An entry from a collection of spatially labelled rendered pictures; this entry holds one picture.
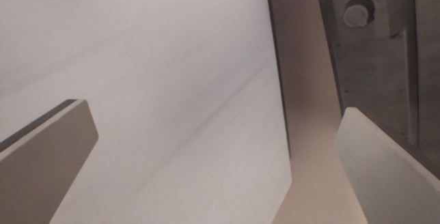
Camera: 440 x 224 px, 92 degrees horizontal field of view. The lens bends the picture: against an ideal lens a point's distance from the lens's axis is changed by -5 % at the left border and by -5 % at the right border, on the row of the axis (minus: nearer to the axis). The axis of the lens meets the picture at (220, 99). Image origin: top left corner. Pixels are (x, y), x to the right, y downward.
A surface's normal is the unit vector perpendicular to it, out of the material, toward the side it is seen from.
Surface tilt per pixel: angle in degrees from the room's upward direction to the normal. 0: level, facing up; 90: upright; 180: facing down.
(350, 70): 0
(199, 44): 90
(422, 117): 0
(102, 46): 90
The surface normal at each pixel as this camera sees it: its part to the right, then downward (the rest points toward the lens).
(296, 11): -0.58, 0.55
